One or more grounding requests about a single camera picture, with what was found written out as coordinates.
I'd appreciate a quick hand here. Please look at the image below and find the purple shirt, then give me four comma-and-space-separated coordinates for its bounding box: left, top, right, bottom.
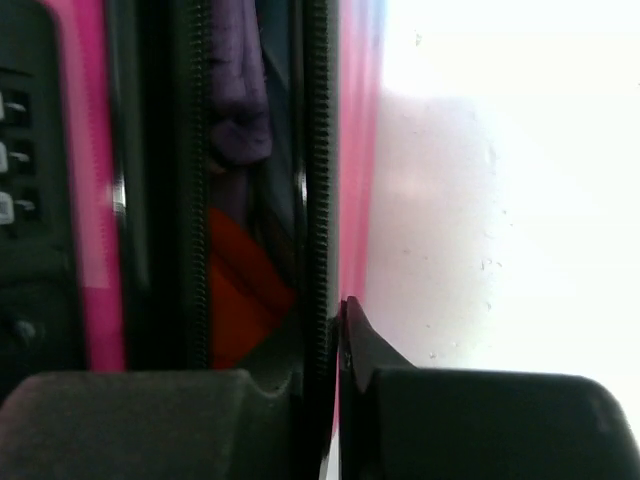
209, 1, 272, 224

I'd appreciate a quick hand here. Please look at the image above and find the orange polo shirt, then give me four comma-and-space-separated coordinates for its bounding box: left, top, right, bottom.
208, 207, 296, 369

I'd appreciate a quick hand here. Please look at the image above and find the pink suitcase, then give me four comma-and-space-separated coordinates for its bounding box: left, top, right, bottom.
1, 1, 386, 479

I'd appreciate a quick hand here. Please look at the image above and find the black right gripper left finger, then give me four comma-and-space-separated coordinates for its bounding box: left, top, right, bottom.
1, 370, 295, 479

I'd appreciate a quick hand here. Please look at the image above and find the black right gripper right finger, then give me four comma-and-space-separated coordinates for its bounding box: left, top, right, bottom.
339, 297, 639, 479

